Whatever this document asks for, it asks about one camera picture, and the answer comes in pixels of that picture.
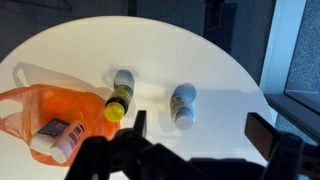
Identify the white bottle with yellow label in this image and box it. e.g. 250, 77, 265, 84
169, 83, 197, 131

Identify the dark bottle with yellow cap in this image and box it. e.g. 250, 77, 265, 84
103, 69, 135, 123

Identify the white bottle with red label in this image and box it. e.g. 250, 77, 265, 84
49, 120, 86, 164

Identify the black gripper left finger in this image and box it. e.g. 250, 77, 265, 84
64, 109, 201, 180

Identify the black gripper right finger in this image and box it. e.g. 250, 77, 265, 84
244, 112, 320, 180

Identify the orange plastic bag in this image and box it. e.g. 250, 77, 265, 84
0, 83, 123, 168

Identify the window frame post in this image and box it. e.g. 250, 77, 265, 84
259, 0, 308, 98

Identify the white box with dark label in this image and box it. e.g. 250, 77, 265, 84
29, 117, 71, 156

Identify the dark window ledge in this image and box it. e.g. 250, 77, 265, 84
264, 93, 320, 143

